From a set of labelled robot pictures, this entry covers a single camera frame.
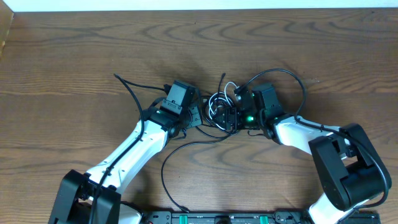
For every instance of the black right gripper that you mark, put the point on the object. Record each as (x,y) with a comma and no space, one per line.
(230,116)

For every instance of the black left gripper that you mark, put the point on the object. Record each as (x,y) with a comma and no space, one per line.
(195,116)

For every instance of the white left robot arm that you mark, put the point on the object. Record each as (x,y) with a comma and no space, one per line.
(95,196)

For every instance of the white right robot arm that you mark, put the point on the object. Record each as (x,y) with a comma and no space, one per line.
(349,168)

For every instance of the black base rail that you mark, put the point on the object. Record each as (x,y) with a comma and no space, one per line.
(165,217)

